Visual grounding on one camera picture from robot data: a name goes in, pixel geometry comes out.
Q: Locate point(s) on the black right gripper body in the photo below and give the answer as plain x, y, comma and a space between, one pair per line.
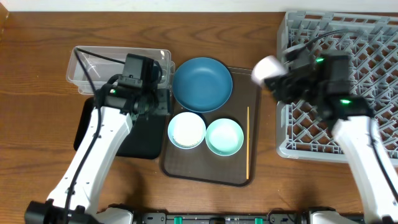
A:
314, 91

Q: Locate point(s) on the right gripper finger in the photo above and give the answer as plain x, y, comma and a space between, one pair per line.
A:
281, 82
287, 95

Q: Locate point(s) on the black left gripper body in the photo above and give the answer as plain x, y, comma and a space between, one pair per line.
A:
150, 99

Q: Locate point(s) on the white cup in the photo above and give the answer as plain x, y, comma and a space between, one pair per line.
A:
267, 70

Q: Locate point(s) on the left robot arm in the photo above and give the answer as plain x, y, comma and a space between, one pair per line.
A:
117, 105

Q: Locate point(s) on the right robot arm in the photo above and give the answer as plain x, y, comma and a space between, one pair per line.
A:
353, 126

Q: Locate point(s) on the grey dishwasher rack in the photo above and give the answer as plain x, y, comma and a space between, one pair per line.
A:
373, 67

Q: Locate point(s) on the light blue bowl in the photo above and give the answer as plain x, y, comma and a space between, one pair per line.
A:
186, 130

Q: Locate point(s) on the black plastic bin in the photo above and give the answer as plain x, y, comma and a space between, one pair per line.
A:
143, 142

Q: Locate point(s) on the wooden chopstick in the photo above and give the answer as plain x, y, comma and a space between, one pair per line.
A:
247, 142

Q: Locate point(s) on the dark blue plate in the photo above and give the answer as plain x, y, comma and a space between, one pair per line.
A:
202, 84

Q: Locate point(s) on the clear plastic bin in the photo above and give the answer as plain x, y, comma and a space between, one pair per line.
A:
101, 70

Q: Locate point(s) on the mint green bowl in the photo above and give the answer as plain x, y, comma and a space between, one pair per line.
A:
224, 137

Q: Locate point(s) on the brown serving tray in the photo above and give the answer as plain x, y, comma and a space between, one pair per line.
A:
203, 165

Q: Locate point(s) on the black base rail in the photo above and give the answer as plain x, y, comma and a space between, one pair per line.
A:
217, 218

